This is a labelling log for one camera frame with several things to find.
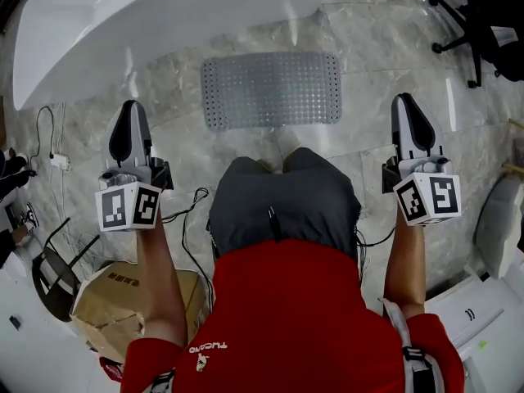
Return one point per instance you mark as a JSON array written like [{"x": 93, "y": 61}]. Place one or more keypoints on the large cardboard box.
[{"x": 114, "y": 297}]

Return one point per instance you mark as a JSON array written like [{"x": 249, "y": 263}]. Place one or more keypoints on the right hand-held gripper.
[{"x": 430, "y": 199}]

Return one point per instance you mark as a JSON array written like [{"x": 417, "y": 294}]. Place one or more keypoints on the wooden stool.
[{"x": 516, "y": 124}]

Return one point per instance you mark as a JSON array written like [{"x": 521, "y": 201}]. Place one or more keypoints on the person's right forearm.
[{"x": 403, "y": 268}]

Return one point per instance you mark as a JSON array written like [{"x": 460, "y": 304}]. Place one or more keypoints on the white cabinet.
[{"x": 475, "y": 313}]

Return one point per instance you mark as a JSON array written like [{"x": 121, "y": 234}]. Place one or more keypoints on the person's left olive shoe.
[{"x": 265, "y": 166}]

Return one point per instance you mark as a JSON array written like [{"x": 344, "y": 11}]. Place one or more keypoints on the person's grey trousers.
[{"x": 286, "y": 195}]

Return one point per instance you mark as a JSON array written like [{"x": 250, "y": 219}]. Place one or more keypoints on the red cap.
[{"x": 111, "y": 369}]

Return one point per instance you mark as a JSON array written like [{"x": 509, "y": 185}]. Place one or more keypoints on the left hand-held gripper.
[{"x": 123, "y": 207}]

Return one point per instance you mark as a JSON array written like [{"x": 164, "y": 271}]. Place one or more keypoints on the grey perforated floor mat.
[{"x": 270, "y": 90}]

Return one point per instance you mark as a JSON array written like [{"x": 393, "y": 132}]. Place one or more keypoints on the white power strip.
[{"x": 60, "y": 161}]

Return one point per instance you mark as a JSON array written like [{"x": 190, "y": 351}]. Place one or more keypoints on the black office chair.
[{"x": 491, "y": 31}]

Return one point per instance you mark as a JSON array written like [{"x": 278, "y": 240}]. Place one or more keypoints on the white bathtub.
[{"x": 143, "y": 27}]

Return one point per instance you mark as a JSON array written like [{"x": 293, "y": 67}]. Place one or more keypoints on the black round stool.
[{"x": 55, "y": 272}]

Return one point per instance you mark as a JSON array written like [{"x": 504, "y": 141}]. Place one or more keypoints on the person's red shirt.
[{"x": 286, "y": 313}]

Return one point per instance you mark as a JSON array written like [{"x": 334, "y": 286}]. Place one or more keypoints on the person's left forearm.
[{"x": 161, "y": 285}]

